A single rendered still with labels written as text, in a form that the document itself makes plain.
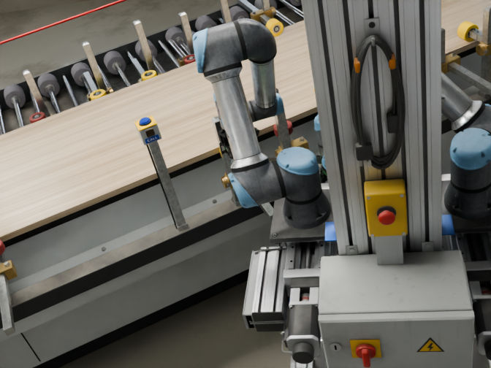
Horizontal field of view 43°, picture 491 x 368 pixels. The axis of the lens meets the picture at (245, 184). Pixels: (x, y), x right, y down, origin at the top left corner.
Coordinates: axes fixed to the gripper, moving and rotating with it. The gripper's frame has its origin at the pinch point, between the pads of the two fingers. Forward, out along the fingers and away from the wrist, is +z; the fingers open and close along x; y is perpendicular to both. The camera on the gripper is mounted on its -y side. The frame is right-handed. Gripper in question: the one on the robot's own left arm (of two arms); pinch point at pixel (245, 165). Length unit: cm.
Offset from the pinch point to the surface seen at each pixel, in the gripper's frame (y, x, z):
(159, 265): 40, -23, 37
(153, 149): 27.1, -16.5, -18.7
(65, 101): 1, -160, 21
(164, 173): 26.3, -16.2, -6.8
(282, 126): -20.9, 1.0, -6.0
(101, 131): 18, -81, 3
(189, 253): 26.8, -18.2, 37.7
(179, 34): -72, -138, 9
